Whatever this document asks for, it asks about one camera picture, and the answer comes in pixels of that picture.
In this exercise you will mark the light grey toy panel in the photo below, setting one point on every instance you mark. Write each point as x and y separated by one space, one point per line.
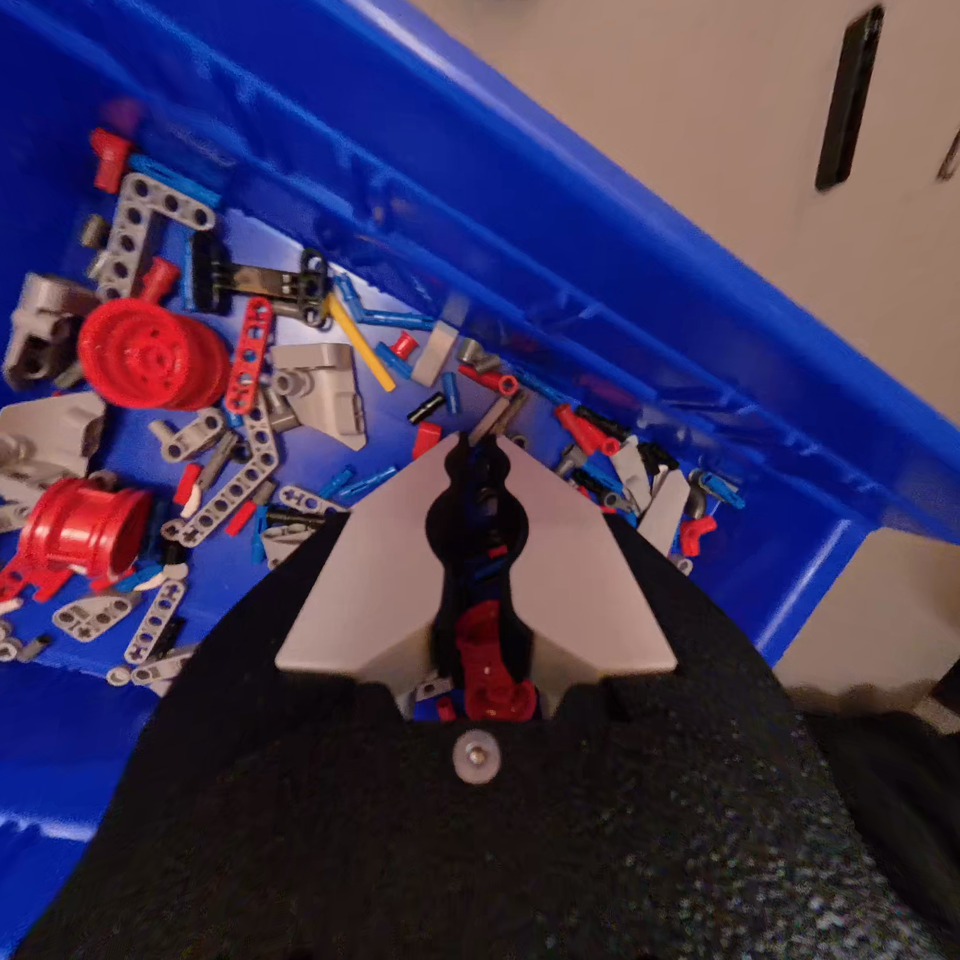
45 435
330 394

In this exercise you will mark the grey bent toy beam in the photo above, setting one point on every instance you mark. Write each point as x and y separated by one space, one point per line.
259 450

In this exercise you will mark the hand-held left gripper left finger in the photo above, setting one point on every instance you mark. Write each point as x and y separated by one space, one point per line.
360 592

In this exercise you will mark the grey L-shaped toy beam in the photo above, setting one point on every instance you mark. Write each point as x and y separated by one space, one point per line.
131 225

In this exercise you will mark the grey toy connector block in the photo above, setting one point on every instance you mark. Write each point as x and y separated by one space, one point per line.
41 322

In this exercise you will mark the pile of small toy pieces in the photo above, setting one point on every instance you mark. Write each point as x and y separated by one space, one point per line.
581 431

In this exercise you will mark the blue plastic bin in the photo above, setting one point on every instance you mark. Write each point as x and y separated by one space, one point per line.
450 187

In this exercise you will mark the black toy axle assembly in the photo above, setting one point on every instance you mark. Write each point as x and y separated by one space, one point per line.
225 279

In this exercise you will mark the red toy wheel rim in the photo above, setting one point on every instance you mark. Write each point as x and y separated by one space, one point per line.
79 529
146 356

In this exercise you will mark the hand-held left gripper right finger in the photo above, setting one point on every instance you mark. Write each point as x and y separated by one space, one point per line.
585 592

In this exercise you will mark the yellow toy axle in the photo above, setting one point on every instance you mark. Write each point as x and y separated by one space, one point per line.
360 341

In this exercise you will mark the black rectangular bar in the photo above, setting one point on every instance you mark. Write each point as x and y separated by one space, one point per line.
847 97

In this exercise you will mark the red angled toy beam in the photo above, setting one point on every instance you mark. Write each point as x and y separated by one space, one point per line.
480 645

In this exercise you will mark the red straight toy beam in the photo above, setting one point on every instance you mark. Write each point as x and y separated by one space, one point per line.
251 352

